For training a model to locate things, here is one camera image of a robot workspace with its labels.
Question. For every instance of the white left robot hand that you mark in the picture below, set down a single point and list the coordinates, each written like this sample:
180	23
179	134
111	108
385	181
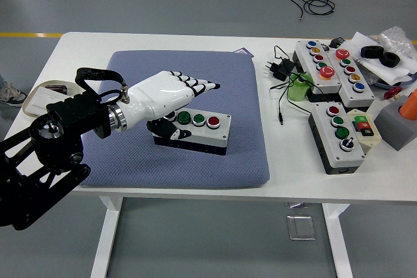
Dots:
156	95

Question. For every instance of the four-button grey control box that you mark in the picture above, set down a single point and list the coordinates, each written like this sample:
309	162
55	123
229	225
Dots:
350	157
208	136

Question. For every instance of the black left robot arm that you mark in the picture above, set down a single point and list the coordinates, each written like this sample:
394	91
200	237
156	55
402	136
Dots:
62	118

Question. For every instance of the five-button box, mushroom button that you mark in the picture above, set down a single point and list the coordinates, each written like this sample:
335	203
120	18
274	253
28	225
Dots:
304	60
365	95

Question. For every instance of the blue-grey fabric mat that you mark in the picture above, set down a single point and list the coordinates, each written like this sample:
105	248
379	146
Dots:
195	73

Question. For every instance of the purple-edged white card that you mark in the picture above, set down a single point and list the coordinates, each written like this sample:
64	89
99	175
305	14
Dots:
244	51

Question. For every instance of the cream oval tray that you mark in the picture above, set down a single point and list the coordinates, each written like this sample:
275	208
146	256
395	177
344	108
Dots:
58	82

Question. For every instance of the dark red small item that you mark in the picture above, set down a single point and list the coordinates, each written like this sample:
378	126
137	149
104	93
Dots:
55	89

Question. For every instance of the black power adapter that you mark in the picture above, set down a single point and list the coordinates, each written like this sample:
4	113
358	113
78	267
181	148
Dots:
281	68

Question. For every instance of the green plastic cup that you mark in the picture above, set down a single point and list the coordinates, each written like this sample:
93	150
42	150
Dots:
296	92

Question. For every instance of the person's foot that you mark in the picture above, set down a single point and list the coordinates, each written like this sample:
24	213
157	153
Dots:
11	94

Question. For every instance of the white table leg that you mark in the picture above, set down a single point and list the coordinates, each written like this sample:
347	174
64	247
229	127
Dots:
104	242
339	242

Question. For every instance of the small black connector block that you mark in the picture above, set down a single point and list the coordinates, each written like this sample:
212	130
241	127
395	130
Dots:
335	43

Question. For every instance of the clear floor socket cover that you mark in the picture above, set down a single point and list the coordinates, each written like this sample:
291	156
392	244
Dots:
301	227

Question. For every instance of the white foam sheet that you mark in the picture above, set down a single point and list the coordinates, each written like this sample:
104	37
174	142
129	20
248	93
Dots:
361	42

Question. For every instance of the red valve knob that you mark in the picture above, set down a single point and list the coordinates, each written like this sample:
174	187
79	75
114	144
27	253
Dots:
391	93

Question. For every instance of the grey plastic block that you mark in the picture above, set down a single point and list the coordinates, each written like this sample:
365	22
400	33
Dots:
394	125

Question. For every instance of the clear bubble wrap bag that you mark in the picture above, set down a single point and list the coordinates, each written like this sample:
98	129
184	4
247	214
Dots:
395	35

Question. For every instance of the orange cylinder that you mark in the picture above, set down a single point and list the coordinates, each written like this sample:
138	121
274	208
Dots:
411	107

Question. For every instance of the white flat switch plate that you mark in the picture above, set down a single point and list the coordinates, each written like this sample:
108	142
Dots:
42	99

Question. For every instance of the cream three-button switch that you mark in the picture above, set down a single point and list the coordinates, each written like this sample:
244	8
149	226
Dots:
368	139

